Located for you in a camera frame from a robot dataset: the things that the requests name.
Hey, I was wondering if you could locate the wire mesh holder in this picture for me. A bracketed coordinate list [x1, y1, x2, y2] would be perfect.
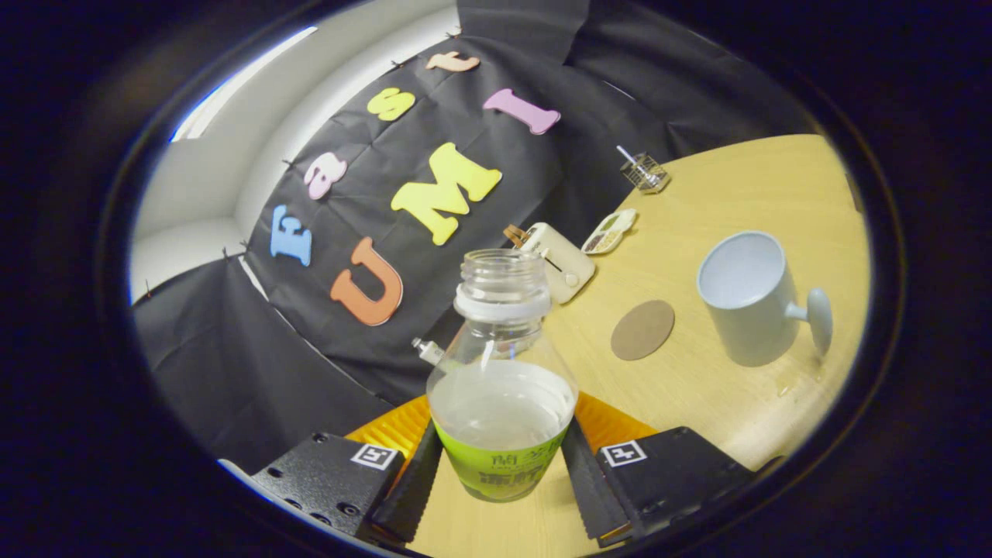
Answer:
[620, 153, 672, 195]

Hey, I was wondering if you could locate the tall white green bottle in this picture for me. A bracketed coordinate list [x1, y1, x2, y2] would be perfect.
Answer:
[412, 337, 454, 369]

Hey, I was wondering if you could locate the white divided sauce dish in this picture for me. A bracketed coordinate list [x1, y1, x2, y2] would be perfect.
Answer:
[581, 208, 639, 256]

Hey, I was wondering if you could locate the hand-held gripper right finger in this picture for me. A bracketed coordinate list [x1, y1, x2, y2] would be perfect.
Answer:
[562, 391, 756, 547]

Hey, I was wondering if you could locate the green label juice bottle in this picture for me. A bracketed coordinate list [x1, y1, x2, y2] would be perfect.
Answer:
[426, 248, 579, 503]

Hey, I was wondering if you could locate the round brown coaster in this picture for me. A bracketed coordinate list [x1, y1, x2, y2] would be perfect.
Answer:
[610, 299, 676, 362]

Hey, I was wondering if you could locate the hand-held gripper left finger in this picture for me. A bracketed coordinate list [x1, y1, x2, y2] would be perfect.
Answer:
[248, 394, 444, 543]

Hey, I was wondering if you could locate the white toaster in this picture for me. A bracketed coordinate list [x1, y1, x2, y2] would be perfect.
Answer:
[518, 222, 597, 305]

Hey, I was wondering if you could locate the pale grey cup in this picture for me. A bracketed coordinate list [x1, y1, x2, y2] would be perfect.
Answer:
[696, 230, 834, 368]

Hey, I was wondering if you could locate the wooden table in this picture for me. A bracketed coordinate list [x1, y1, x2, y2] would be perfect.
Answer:
[407, 133, 873, 557]

